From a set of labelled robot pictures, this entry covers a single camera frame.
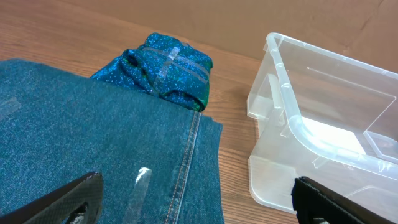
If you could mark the clear plastic storage container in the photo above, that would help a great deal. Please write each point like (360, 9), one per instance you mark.
(327, 117)

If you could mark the sparkly blue green fabric bundle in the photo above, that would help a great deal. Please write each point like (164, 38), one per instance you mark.
(165, 68)

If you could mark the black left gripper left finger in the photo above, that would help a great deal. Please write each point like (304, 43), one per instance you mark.
(79, 201)

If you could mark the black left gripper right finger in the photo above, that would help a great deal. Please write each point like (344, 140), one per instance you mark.
(316, 204)

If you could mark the blue denim jeans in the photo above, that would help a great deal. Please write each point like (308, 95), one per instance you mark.
(159, 161)

